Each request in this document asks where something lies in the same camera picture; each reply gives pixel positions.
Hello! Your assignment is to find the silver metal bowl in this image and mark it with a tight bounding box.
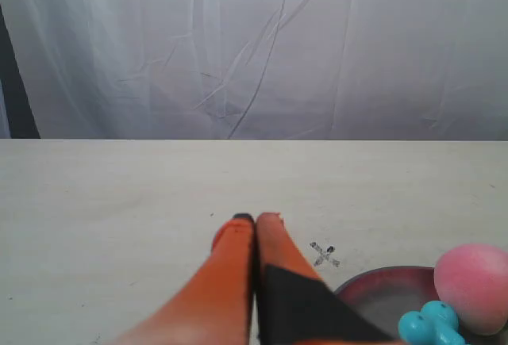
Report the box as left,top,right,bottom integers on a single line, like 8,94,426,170
337,266,507,344

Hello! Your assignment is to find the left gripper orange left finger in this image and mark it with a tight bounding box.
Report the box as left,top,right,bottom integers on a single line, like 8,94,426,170
113,213,255,344

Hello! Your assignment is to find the pink toy peach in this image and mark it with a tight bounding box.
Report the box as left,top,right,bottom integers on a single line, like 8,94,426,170
434,243,507,335

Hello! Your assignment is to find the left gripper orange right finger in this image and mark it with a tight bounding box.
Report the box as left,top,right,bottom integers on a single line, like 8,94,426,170
256,213,397,344

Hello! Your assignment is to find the turquoise toy bone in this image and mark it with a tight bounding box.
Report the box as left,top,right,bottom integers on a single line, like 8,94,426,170
398,301,467,345

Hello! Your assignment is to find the white fabric backdrop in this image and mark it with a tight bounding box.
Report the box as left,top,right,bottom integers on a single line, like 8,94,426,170
1,0,507,140

